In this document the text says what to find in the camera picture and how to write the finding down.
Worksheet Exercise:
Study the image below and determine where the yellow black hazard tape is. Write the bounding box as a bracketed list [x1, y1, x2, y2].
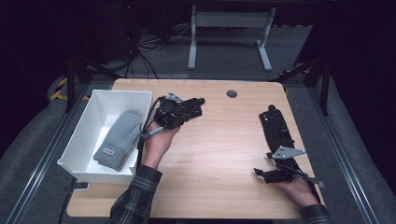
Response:
[49, 77, 92, 102]

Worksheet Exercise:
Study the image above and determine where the black metal stand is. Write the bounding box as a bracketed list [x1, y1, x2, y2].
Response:
[64, 52, 123, 114]
[269, 55, 332, 117]

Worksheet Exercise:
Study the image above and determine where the left gripper cable grey plug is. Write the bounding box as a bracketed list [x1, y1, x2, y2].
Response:
[136, 96, 166, 172]

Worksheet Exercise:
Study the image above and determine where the grey metal floor rail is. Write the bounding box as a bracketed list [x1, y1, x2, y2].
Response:
[4, 83, 92, 224]
[306, 87, 380, 224]

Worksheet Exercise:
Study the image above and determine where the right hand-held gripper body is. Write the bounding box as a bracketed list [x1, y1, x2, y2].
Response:
[266, 146, 307, 185]

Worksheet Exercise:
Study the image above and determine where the black gripper dock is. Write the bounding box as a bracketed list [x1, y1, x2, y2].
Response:
[181, 97, 205, 119]
[259, 105, 297, 155]

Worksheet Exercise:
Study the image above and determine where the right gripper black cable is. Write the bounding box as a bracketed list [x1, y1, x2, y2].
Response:
[290, 166, 322, 204]

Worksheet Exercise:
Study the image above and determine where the grey table bracket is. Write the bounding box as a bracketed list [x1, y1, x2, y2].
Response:
[309, 177, 326, 189]

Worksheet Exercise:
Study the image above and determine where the person's left hand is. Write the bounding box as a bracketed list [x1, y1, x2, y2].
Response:
[142, 119, 181, 171]

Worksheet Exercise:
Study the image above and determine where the grey knit mitten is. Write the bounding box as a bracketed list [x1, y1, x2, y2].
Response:
[92, 110, 143, 172]

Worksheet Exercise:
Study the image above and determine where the person's right hand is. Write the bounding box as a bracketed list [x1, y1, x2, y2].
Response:
[275, 178, 320, 208]

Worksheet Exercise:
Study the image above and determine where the tangle of black floor cables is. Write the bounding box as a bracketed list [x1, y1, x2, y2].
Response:
[124, 21, 194, 79]

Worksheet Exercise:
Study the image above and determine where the white box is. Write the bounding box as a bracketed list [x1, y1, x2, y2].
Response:
[57, 89, 154, 186]

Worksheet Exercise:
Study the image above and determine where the white metal desk frame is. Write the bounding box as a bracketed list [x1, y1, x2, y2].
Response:
[187, 4, 277, 73]

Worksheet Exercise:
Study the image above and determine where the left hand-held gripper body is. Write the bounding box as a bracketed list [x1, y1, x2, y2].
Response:
[154, 91, 185, 130]

